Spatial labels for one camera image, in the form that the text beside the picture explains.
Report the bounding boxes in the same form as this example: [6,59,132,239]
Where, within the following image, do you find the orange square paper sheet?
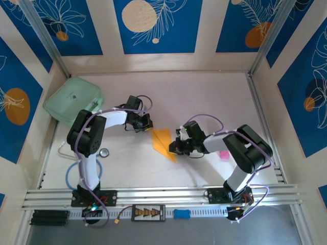
[152,128,178,164]

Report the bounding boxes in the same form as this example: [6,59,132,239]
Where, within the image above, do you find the grey metal base sheet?
[25,205,303,245]

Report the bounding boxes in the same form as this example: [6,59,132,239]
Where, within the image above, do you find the blue tube stethoscope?
[57,142,110,191]

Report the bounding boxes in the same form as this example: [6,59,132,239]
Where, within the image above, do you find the blue foam block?
[173,208,191,219]

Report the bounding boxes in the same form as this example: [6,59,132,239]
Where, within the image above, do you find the mint green zip case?
[43,77,106,128]

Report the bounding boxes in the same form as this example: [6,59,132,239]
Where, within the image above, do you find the black power distribution board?
[131,204,167,222]

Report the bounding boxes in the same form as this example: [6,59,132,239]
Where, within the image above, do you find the blue poster beige circle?
[113,0,203,55]

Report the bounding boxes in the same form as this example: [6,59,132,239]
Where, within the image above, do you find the round black circuit board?
[226,206,247,224]

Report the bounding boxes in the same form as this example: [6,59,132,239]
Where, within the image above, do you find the blue poster white flower outline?
[32,0,104,57]

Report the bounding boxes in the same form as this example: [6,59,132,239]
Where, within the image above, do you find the small black circuit board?
[81,205,103,217]

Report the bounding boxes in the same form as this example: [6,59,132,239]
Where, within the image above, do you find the blue poster dark circle leaves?
[277,17,327,158]

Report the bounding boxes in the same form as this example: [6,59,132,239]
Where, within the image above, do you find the blue poster orange circle fern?
[216,0,291,54]

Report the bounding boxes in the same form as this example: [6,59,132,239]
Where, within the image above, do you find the black ribbed block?
[30,209,70,227]

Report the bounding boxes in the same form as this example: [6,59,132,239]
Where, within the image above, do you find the left gripper thin black cable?
[124,123,144,134]

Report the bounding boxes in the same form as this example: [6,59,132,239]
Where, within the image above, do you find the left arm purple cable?
[76,95,153,229]

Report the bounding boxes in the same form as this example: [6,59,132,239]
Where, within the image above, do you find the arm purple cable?
[181,113,274,223]
[76,95,153,229]

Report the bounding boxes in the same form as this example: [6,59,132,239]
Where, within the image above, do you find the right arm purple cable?
[181,113,274,223]

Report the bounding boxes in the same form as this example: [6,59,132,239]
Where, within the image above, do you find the long aluminium mounting rail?
[21,183,303,211]

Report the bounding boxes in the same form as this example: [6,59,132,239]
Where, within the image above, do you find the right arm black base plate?
[205,187,255,205]

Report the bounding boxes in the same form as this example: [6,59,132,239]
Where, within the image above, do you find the grey slotted cable duct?
[68,205,228,220]

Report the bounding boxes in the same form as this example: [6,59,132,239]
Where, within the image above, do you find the aluminium table side rail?
[246,72,286,184]

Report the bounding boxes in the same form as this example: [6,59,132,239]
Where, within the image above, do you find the red wire yellow connector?
[113,206,133,226]

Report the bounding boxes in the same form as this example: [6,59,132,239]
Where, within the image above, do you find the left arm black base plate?
[71,190,118,207]

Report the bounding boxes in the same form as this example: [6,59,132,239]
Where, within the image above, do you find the aluminium frame post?
[18,0,72,79]
[248,0,299,77]

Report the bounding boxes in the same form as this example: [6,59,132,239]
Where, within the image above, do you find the blue floral wall poster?
[0,0,54,74]
[265,0,315,69]

